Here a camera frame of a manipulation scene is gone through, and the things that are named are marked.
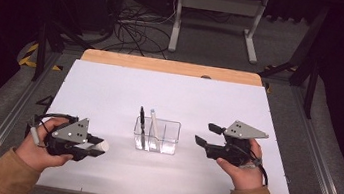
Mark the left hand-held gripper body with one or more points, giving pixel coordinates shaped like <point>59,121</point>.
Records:
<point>69,137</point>

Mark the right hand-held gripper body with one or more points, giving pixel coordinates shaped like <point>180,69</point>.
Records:
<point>236,152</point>

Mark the clear acrylic pen holder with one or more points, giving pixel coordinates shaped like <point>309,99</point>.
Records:
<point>168,137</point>

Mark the black pen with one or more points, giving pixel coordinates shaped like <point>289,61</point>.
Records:
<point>142,123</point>

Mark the white pen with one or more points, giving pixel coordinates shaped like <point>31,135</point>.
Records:
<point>154,125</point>

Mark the person's right hand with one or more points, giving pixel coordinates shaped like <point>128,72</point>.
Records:
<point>246,177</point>

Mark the person's left hand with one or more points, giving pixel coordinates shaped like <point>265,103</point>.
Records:
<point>34,156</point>

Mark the white table cover sheet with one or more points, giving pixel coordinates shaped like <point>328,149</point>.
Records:
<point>193,96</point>

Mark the yellow black hazard tape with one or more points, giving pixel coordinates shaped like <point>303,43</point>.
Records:
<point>29,58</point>

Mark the black tripod stand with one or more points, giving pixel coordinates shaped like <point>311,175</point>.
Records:
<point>40,53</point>

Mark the black angled metal stand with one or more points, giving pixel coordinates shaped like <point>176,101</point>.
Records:
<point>309,95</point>

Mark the white metal stand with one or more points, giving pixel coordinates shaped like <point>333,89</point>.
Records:
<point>219,3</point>

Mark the black equipment box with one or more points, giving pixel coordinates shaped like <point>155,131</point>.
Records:
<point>98,0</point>

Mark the black triangular floor bracket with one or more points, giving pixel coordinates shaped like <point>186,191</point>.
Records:
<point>45,100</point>

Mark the aluminium floor rail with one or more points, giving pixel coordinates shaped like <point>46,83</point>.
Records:
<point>6,115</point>
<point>319,163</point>

